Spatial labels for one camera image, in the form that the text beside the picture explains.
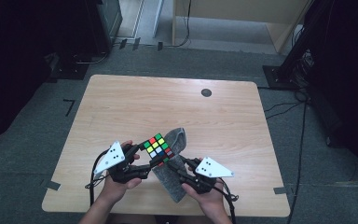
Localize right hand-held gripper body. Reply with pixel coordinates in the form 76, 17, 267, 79
180, 156, 235, 195

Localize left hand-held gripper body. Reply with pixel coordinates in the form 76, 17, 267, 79
93, 140, 152, 184

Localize multicoloured puzzle cube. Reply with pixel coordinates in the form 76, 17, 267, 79
139, 133, 175, 168

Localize grey cloth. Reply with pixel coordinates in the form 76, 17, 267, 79
152, 127, 188, 203

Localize person's right hand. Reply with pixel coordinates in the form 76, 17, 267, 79
181, 178, 227, 219

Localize person's left hand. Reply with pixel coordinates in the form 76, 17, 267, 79
97, 139, 143, 207

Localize black angled floor tape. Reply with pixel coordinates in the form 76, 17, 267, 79
62, 98, 76, 118

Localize grey tape strip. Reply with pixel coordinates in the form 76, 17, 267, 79
40, 178, 62, 191
273, 186, 290, 196

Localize black flat stand base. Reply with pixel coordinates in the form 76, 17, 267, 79
48, 51, 90, 81

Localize black metal stand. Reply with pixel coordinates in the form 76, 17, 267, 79
262, 0, 334, 91

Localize dark cabinet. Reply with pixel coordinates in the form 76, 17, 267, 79
87, 0, 124, 56

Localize black curtain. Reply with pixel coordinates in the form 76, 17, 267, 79
304, 0, 358, 188
0, 0, 102, 147

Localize light wooden furniture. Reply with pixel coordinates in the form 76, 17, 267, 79
172, 0, 313, 54

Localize left hand-held gripper cable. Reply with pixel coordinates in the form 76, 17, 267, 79
84, 149, 110, 207

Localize hand-held gripper cable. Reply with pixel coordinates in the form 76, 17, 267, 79
84, 149, 110, 207
217, 178, 241, 224

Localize right hand-held gripper cable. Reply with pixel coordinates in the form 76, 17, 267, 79
217, 178, 241, 224

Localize long black floor cable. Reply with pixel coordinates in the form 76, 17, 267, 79
285, 102, 309, 224

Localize black floor cables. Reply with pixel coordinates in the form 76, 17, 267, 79
256, 86, 310, 121

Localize hanging black cable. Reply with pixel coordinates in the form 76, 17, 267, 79
164, 0, 192, 49

